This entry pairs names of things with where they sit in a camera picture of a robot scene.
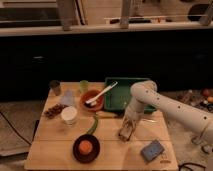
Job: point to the clear plastic cup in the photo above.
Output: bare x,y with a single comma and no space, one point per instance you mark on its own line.
67,98

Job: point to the dark grey cup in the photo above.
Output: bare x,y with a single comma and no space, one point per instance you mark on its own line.
55,87

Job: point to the green plastic tray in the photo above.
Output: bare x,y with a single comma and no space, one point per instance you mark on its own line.
116,99

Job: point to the blue eraser sponge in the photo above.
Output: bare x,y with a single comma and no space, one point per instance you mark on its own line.
152,151

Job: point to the white spoon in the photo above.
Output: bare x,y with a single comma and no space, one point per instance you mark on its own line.
92,101

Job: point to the orange carrot slice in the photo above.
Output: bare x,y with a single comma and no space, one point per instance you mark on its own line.
85,147

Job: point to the green plastic cup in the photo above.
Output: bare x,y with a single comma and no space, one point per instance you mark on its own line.
83,86

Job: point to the black frying pan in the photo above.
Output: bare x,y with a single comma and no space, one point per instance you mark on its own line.
89,135

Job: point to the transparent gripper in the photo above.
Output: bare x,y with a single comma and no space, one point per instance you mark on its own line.
128,127

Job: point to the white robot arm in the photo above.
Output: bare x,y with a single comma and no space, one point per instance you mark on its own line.
196,120

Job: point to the white paper cup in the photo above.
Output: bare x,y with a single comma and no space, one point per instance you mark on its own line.
69,115

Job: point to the brown grapes bunch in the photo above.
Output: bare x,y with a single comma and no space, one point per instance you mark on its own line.
55,110

